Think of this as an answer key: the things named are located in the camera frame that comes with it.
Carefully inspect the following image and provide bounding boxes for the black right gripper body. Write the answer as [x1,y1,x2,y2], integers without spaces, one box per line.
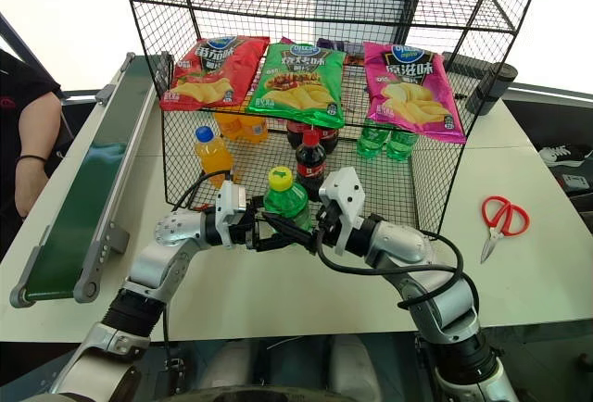
[313,199,347,256]

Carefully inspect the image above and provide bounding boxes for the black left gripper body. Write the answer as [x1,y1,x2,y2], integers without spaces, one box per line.
[229,208,261,251]

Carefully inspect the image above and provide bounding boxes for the green soda bottle yellow cap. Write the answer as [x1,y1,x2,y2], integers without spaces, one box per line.
[262,166,314,237]

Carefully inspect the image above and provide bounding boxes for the green conveyor belt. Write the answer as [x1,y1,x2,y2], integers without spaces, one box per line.
[9,51,161,309]

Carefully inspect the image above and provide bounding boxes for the cola bottle red cap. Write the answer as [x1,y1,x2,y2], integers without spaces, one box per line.
[295,131,328,203]

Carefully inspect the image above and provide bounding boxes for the orange soda bottle blue cap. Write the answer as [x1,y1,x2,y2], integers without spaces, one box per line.
[194,125,235,189]

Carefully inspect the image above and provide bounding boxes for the green chips bag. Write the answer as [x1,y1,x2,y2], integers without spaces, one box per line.
[246,41,347,131]

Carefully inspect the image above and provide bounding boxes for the red chips bag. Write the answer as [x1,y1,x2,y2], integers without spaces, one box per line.
[158,35,271,113]

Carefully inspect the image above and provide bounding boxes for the pink chips bag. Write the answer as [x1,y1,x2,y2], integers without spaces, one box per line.
[362,41,467,145]

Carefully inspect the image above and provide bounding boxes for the purple snack packet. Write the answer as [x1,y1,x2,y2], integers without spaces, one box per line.
[316,36,366,68]

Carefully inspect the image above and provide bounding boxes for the black cylinder container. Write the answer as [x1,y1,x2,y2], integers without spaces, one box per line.
[464,62,518,117]

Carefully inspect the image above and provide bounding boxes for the black and white sneaker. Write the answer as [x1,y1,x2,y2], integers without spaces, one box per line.
[538,144,593,168]

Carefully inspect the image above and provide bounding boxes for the black box white label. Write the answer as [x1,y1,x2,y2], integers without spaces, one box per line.
[552,170,593,200]

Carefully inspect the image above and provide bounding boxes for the person in black shirt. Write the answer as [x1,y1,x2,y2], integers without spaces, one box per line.
[0,48,65,262]

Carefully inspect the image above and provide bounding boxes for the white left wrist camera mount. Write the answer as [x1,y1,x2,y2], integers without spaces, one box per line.
[214,180,249,249]

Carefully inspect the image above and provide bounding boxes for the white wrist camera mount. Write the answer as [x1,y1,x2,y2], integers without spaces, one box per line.
[214,180,249,249]
[317,166,367,257]

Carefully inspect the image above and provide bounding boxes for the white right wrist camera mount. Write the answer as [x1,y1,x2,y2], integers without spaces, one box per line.
[317,166,367,257]

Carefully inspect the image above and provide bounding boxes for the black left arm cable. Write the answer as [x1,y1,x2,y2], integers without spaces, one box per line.
[162,169,233,364]

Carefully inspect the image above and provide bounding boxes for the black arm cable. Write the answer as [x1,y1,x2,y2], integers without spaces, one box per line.
[162,169,233,364]
[314,228,466,311]

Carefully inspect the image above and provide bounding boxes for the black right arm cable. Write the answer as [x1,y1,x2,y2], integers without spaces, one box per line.
[314,228,466,311]

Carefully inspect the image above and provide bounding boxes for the red handled scissors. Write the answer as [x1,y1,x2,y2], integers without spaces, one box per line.
[479,195,531,265]

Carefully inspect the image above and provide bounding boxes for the black wire rack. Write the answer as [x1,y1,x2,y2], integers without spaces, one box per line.
[117,0,544,237]

